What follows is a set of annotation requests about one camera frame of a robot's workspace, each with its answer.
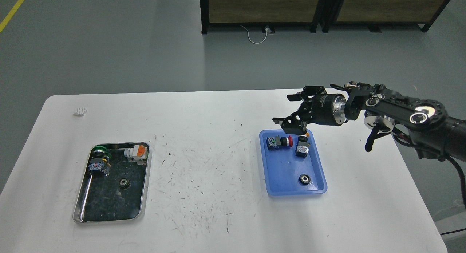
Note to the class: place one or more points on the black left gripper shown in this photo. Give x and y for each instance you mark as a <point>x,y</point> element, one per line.
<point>317,107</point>

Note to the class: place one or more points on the black gear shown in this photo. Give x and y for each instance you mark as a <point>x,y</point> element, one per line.
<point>304,179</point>
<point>124,183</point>

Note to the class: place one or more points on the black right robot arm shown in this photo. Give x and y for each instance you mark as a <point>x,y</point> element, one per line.
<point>422,124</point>

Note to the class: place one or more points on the orange white connector part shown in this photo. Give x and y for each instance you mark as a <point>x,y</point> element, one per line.
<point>137,154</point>

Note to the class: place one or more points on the blue plastic tray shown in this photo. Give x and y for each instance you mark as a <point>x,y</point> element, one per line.
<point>282,167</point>

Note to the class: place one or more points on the stainless steel tray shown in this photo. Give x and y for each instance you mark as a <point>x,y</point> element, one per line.
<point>101,200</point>

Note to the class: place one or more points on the small white plastic piece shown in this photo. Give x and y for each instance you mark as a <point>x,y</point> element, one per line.
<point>80,112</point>

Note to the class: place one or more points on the yellow push button switch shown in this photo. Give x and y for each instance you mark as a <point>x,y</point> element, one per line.
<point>302,146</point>

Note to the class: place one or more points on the red push button switch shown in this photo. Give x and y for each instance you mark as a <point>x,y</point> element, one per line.
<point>277,142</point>

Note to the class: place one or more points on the left wooden cabinet black frame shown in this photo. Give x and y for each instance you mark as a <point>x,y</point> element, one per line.
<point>263,13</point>

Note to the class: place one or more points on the wooden cabinet black frame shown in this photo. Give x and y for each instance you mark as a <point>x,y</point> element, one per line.
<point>376,13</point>
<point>263,13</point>

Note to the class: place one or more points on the right wooden cabinet black frame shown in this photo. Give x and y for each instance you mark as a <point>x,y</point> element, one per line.
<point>376,13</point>

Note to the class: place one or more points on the green push button switch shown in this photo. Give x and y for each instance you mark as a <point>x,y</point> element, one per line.
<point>99,162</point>

